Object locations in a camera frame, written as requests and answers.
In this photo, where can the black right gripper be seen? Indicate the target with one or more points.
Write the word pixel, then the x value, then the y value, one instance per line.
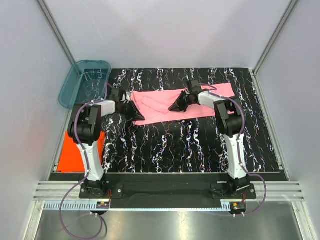
pixel 177 106

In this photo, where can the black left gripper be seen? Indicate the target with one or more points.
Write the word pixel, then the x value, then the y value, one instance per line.
pixel 135 115

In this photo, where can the pink t shirt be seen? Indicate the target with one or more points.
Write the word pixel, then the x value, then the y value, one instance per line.
pixel 154 105

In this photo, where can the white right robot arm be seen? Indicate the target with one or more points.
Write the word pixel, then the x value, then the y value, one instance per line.
pixel 230 123

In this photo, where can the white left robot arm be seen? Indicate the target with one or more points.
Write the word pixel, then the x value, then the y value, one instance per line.
pixel 85 127

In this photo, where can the teal plastic bin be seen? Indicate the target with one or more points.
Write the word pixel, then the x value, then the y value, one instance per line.
pixel 86 81

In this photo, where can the folded orange t shirt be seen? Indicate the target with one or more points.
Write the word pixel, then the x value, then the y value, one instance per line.
pixel 70 159

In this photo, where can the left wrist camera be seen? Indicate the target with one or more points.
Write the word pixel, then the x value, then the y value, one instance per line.
pixel 126 97

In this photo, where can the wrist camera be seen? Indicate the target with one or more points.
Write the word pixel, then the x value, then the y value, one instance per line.
pixel 126 97
pixel 193 86

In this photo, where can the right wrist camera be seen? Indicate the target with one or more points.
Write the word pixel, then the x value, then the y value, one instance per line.
pixel 193 86

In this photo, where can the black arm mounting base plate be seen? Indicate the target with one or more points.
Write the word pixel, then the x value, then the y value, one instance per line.
pixel 152 177

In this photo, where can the white slotted cable duct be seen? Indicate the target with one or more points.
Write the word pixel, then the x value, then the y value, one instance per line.
pixel 144 206

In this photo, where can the left aluminium frame post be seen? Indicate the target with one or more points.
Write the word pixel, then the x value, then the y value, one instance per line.
pixel 55 30

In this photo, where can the aluminium frame post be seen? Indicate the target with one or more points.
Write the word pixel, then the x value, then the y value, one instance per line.
pixel 276 33
pixel 55 30

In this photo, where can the aluminium rail crossbar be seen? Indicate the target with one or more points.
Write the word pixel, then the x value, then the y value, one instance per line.
pixel 272 190

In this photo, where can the right aluminium frame post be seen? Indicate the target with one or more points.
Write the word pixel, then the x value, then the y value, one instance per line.
pixel 276 33

